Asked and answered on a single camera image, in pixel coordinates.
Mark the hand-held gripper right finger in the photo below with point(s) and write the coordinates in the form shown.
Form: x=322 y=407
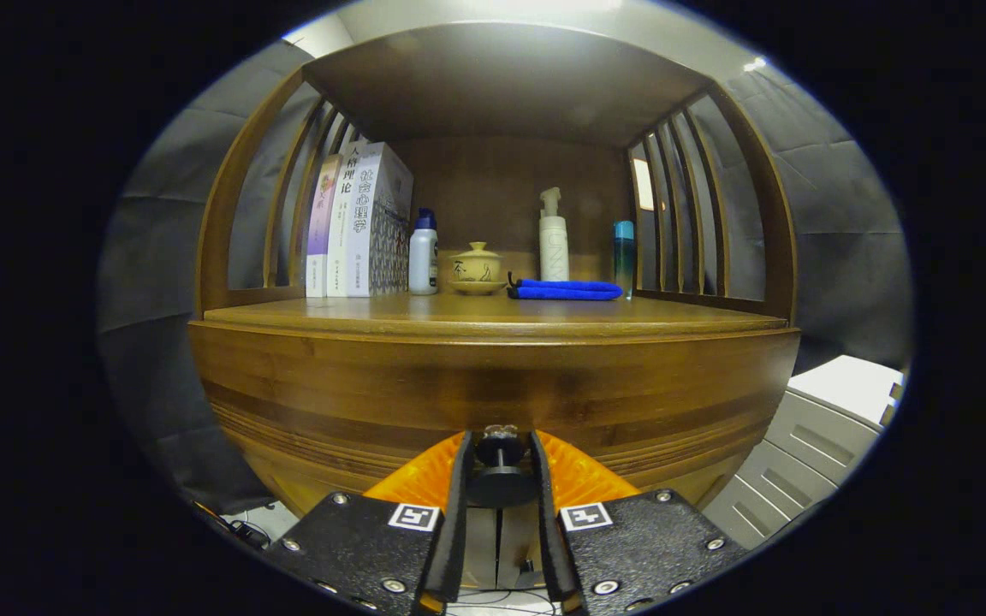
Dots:
x=544 y=513

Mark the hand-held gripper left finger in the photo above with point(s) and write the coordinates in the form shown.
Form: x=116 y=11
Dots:
x=459 y=513

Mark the wooden drawer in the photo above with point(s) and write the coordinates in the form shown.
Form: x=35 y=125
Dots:
x=493 y=376

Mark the wooden countertop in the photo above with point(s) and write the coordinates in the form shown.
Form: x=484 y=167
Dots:
x=493 y=315

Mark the white filing cabinet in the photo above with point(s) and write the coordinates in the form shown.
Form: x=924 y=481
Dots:
x=835 y=402

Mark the wooden cabinet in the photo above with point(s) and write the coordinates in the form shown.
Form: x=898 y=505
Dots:
x=493 y=85

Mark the blue folded cloth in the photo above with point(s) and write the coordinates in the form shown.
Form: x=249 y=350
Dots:
x=566 y=291

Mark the beige lidded tea cup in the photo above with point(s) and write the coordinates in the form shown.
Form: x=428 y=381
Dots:
x=476 y=267

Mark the white bottle blue cap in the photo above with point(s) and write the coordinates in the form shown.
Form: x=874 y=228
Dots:
x=423 y=261

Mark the white pump bottle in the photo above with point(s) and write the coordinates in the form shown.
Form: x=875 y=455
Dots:
x=554 y=248

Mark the teal bottle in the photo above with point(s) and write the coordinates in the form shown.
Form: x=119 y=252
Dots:
x=624 y=257

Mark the white patterned book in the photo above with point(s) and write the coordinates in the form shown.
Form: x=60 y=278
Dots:
x=373 y=222

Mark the plain white book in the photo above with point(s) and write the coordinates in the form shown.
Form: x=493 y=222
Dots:
x=341 y=231

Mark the purple book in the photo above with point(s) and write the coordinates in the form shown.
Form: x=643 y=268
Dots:
x=322 y=222

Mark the small ceiling spotlight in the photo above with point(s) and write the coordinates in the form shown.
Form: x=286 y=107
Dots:
x=754 y=64

